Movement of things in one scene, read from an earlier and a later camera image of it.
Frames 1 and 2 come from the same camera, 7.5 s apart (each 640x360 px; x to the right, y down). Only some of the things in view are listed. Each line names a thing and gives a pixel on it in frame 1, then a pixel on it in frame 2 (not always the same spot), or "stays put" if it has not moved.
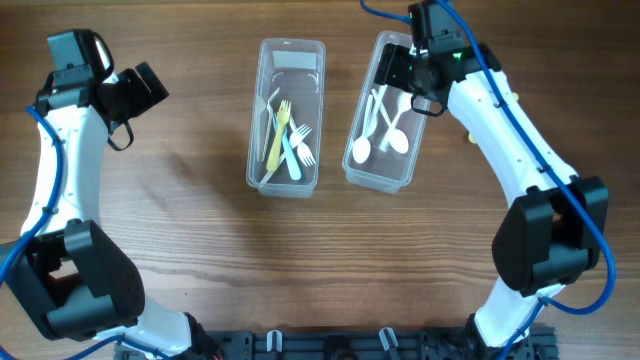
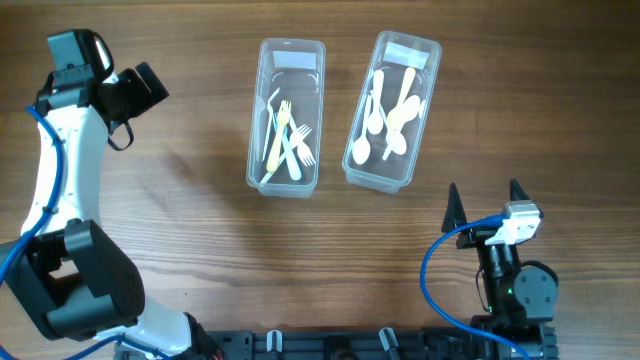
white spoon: x=403 y=105 -> x=395 y=140
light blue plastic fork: x=288 y=150 stays put
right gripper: x=390 y=68 -> x=455 y=213
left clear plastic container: x=284 y=145 stays put
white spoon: x=397 y=138 -> x=412 y=110
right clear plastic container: x=386 y=132 stays put
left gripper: x=131 y=79 stays put
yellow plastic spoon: x=471 y=136 -> x=397 y=117
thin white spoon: x=362 y=146 stays put
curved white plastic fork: x=269 y=122 stays put
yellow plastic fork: x=284 y=114 stays put
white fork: x=295 y=139 stays put
